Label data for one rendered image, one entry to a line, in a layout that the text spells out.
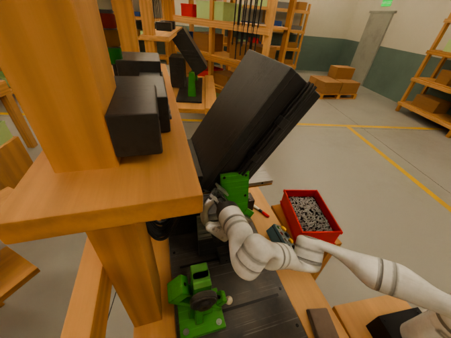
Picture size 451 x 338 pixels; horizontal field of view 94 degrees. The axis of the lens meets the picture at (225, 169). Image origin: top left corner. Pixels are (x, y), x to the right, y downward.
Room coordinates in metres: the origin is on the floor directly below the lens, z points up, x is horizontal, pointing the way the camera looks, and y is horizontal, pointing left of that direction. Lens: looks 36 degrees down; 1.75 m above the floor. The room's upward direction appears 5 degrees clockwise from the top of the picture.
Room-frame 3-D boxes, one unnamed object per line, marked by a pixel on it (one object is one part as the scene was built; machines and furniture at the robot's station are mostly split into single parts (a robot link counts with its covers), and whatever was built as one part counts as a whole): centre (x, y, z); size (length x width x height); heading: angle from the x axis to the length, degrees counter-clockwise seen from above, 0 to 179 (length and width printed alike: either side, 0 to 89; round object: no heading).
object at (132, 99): (0.34, 0.16, 1.60); 0.15 x 0.07 x 0.07; 19
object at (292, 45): (9.37, -0.84, 1.12); 3.16 x 0.54 x 2.24; 98
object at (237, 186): (0.64, -0.03, 1.17); 0.13 x 0.12 x 0.20; 19
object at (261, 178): (0.80, -0.02, 1.11); 0.39 x 0.16 x 0.03; 109
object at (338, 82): (6.59, -2.90, 0.37); 1.20 x 0.80 x 0.74; 106
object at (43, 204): (0.60, 0.29, 1.52); 0.90 x 0.25 x 0.04; 19
